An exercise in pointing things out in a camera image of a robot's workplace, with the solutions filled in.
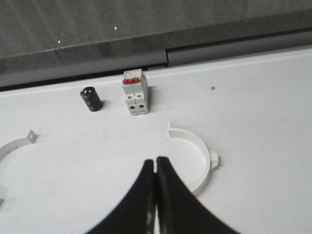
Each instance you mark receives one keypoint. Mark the white half-ring pipe clamp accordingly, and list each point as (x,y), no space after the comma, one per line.
(211,157)

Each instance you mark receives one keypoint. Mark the black cylindrical capacitor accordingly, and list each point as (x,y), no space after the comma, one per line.
(91,99)

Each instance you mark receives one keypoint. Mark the grey stone counter ledge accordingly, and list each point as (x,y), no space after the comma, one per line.
(36,34)

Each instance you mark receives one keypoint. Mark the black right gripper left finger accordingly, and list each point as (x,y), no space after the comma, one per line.
(135,214)

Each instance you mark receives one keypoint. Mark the white circuit breaker red switch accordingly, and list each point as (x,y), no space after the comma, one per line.
(136,91)

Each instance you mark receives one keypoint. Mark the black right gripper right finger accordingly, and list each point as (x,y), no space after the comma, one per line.
(179,211)

